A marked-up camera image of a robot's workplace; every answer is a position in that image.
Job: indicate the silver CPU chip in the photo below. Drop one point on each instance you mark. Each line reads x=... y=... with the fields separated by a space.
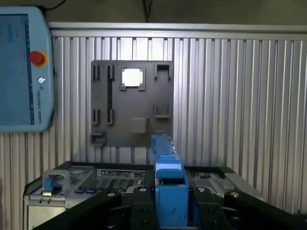
x=130 y=77

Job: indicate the grey parts rack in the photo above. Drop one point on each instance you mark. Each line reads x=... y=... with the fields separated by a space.
x=134 y=103

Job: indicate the open PC case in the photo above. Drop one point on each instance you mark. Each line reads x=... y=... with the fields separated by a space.
x=33 y=198

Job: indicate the light blue teach pendant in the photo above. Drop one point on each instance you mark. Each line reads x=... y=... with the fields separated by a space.
x=40 y=100

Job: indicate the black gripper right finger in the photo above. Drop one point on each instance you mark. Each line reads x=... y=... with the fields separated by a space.
x=208 y=210

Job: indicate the blue case latch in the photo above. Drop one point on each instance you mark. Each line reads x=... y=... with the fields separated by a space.
x=48 y=184

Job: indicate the dark stand pole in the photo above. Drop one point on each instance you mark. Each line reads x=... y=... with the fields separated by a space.
x=146 y=9

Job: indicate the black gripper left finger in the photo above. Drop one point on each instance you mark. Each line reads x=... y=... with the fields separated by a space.
x=141 y=210

